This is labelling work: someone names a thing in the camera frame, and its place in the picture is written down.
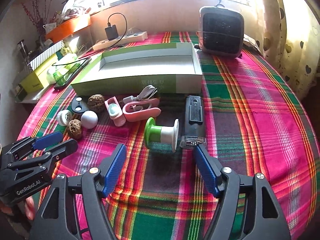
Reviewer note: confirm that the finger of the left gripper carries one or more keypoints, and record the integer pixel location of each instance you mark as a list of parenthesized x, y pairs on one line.
[(28, 145), (45, 164)]

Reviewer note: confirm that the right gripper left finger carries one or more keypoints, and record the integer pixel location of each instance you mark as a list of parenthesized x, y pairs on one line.
[(73, 205)]

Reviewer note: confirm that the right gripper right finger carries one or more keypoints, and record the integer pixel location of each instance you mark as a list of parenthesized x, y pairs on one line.
[(263, 217)]

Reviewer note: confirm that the brown walnut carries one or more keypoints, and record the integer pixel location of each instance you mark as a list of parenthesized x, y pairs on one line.
[(96, 103), (74, 129)]

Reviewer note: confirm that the white ribbed roller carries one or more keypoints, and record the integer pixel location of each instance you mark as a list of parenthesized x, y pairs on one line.
[(64, 117)]

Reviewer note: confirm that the white ball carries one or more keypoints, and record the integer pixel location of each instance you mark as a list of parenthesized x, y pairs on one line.
[(89, 119)]

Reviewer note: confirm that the black disc with white dots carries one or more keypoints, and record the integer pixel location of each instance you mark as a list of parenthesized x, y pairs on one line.
[(79, 104)]

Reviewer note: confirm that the pink case with teal insert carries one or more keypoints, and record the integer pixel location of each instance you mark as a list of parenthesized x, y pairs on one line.
[(115, 112)]

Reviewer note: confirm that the green white spool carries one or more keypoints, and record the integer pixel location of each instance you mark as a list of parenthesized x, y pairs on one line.
[(161, 134)]

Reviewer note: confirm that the black bike light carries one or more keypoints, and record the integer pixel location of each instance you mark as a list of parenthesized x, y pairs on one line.
[(194, 128)]

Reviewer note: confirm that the yellow green box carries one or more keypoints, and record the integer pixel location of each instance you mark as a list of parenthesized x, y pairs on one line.
[(37, 79)]

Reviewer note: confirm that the black smartphone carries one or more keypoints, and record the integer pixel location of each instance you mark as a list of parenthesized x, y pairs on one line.
[(67, 78)]

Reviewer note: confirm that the green tissue pack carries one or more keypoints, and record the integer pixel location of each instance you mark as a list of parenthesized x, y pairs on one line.
[(60, 68)]

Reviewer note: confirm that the plaid tablecloth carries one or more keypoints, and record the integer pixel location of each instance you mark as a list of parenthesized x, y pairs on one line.
[(254, 123)]

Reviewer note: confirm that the striped white box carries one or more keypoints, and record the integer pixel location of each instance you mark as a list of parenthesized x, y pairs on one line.
[(33, 64)]

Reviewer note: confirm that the white mug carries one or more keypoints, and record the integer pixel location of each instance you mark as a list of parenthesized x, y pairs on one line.
[(49, 27)]

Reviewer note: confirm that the orange tray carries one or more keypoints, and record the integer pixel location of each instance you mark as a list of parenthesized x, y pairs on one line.
[(69, 27)]

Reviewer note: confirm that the green white cardboard box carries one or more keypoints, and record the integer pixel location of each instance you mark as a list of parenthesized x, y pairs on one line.
[(170, 67)]

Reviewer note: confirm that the red dried branches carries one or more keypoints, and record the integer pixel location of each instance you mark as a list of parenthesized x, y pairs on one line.
[(37, 12)]

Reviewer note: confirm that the black charger adapter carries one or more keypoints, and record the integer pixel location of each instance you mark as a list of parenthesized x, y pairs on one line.
[(111, 32)]

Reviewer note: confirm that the white power strip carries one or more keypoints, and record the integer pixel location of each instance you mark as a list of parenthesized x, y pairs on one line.
[(136, 37)]

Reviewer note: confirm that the pink black desk fan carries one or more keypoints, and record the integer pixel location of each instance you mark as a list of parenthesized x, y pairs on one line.
[(221, 31)]

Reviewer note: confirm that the yellow heart curtain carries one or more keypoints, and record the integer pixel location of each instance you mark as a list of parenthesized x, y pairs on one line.
[(291, 43)]

